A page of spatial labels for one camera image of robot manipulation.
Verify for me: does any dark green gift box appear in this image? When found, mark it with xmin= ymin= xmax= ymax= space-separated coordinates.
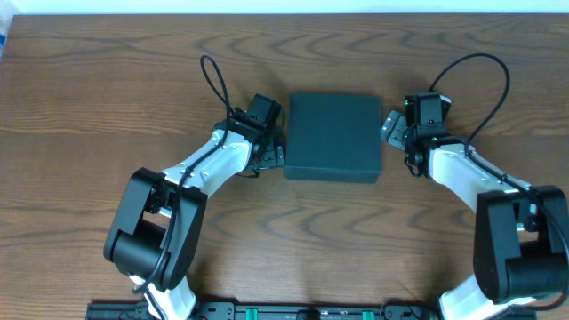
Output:
xmin=284 ymin=92 xmax=381 ymax=184

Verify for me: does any black mounting rail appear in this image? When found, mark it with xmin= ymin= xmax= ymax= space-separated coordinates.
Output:
xmin=85 ymin=301 xmax=438 ymax=320

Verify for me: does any white blue object at edge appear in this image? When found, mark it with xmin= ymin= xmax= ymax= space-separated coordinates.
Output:
xmin=0 ymin=12 xmax=13 ymax=57

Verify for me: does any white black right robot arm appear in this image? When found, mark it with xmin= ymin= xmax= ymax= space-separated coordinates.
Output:
xmin=381 ymin=111 xmax=568 ymax=319

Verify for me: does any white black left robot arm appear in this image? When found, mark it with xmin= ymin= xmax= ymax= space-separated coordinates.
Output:
xmin=103 ymin=120 xmax=285 ymax=319

